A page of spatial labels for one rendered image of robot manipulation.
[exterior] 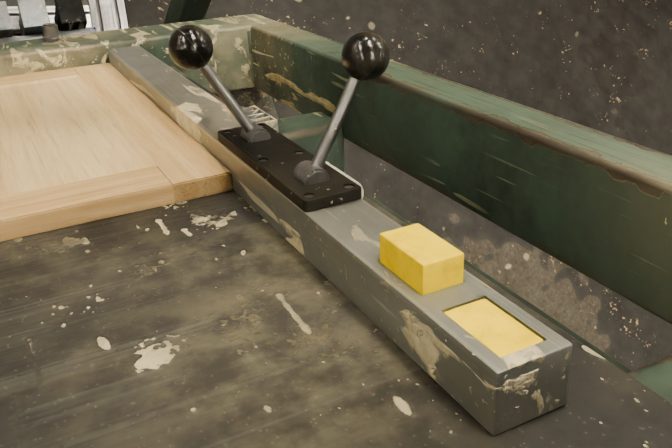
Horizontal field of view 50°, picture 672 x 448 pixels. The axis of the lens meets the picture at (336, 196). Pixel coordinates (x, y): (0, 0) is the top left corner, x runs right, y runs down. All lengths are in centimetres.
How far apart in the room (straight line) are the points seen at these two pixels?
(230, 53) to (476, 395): 96
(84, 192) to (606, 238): 45
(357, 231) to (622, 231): 23
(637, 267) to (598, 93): 232
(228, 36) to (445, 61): 142
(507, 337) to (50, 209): 41
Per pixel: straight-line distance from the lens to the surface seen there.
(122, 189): 67
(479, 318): 41
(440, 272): 43
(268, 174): 59
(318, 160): 56
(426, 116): 81
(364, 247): 48
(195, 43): 62
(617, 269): 64
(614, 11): 317
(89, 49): 120
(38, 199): 68
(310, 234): 53
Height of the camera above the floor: 199
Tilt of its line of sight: 64 degrees down
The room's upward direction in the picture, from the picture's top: 54 degrees clockwise
